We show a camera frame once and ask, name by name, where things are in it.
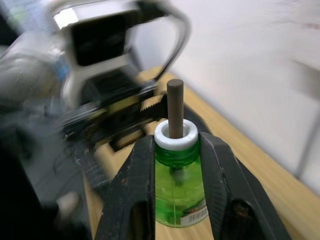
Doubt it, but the green liquid bottle brown wick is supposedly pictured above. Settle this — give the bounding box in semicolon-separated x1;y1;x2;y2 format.
153;79;210;229

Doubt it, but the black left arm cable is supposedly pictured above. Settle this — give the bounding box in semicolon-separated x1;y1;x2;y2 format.
136;0;193;83

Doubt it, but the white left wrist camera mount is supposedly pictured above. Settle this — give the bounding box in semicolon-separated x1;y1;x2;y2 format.
53;5;141;108

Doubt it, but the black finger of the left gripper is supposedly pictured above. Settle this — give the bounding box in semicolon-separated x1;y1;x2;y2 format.
183;102;213;137
74;146;114;199

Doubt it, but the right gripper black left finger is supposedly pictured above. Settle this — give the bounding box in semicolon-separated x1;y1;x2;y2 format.
94;135;157;240

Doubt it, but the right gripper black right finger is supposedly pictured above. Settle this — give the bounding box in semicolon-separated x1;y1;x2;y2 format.
198;131;292;240

